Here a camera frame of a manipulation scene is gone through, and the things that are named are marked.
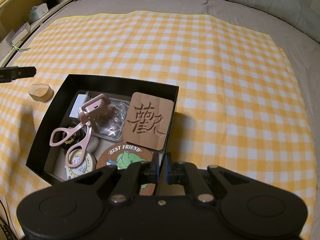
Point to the black square storage box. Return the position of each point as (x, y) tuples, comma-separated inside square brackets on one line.
[(49, 162)]

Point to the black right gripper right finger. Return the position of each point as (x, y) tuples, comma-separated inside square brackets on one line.
[(190, 177)]

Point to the carved square wooden coaster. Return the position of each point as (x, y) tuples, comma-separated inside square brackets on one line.
[(147, 121)]

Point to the tissue box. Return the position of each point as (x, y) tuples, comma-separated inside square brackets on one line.
[(36, 13)]

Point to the wooden bedside shelf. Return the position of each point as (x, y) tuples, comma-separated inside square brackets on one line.
[(12, 12)]

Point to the small wooden block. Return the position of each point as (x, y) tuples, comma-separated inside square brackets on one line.
[(40, 92)]

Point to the pink eyelash curler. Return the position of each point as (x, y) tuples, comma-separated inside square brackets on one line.
[(88, 113)]

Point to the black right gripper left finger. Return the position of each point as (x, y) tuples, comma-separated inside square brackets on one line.
[(139, 179)]

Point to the white round yellow-rim tin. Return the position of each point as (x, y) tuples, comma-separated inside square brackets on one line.
[(88, 164)]

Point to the round cork dinosaur coaster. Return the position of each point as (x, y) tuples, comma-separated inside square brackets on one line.
[(123, 154)]

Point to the grey bed sheet mattress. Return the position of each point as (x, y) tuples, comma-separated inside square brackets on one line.
[(160, 3)]

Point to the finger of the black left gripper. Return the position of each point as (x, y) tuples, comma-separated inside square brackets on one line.
[(8, 74)]

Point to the white charger adapter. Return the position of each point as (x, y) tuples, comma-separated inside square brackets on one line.
[(80, 100)]

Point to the black round gold-print tin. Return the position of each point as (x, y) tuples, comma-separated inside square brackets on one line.
[(74, 139)]

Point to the yellow white checkered cloth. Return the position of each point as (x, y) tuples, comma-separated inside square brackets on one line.
[(200, 92)]

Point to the clear plastic case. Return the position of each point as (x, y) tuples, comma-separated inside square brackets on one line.
[(109, 126)]

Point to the purple flat box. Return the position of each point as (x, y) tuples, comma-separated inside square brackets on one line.
[(22, 32)]

